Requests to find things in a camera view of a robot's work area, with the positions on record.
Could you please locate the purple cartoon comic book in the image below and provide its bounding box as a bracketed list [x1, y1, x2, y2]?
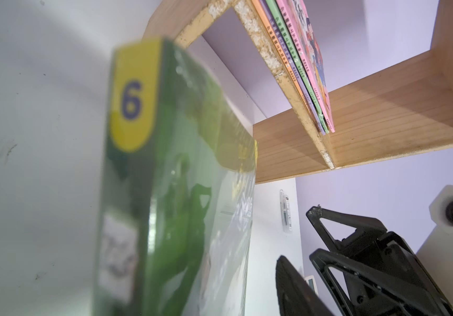
[257, 0, 326, 135]

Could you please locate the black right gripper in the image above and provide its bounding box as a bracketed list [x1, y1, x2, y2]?
[306, 205, 453, 315]

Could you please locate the green pink bottom comic book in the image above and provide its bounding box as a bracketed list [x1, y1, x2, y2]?
[266, 0, 330, 135]

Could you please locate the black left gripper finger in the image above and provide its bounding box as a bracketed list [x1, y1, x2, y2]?
[275, 255, 332, 316]

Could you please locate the wooden two-tier bookshelf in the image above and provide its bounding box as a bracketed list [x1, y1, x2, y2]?
[144, 1, 453, 184]

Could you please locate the pink calculator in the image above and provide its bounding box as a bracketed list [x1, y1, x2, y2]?
[304, 275, 318, 295]

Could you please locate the pink Chinese comic book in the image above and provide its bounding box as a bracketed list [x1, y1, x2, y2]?
[277, 1, 335, 133]

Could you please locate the green wimpy kid book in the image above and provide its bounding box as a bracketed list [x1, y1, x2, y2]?
[92, 38, 257, 315]

